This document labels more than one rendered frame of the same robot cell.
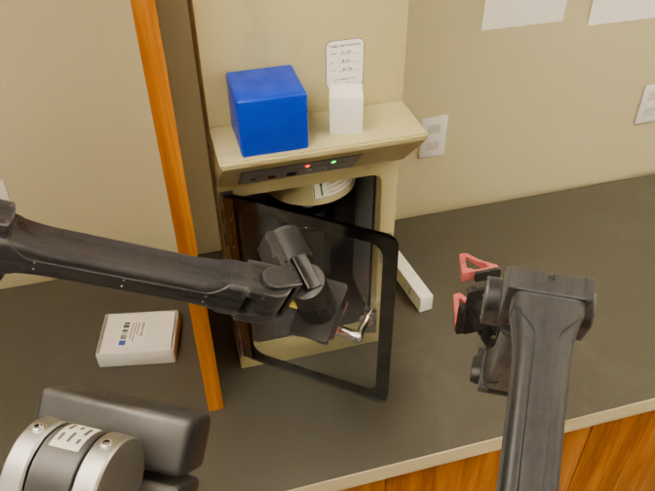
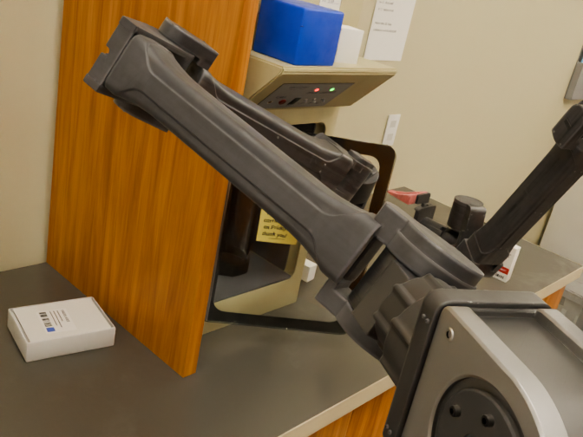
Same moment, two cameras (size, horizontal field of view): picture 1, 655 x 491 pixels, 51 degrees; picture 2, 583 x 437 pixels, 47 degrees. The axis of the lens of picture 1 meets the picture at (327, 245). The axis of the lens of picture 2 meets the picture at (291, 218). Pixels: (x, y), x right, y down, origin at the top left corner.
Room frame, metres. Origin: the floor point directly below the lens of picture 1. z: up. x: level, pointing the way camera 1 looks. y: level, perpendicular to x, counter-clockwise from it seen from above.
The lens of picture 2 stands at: (-0.06, 0.73, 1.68)
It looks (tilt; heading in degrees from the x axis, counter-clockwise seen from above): 22 degrees down; 324
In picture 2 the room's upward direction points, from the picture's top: 12 degrees clockwise
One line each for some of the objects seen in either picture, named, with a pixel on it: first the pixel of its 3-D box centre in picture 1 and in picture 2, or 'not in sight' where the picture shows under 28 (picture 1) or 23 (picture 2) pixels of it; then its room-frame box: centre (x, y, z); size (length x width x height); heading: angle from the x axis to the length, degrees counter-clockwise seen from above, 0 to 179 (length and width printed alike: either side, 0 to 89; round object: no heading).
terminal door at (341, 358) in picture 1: (310, 305); (294, 236); (0.87, 0.03, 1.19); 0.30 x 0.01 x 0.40; 66
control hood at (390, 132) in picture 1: (318, 158); (316, 87); (0.92, 0.01, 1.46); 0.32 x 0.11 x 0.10; 105
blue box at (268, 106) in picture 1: (267, 110); (298, 31); (0.91, 0.09, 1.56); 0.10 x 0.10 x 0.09; 15
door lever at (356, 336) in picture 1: (342, 323); not in sight; (0.81, -0.02, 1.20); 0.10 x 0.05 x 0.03; 66
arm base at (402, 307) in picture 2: not in sight; (442, 346); (0.20, 0.39, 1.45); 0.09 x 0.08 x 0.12; 75
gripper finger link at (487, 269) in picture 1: (472, 276); (405, 205); (0.89, -0.25, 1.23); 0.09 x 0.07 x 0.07; 15
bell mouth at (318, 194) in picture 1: (308, 167); not in sight; (1.08, 0.03, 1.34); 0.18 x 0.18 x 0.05
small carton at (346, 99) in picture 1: (345, 108); (341, 43); (0.94, -0.03, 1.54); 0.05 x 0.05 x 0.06; 0
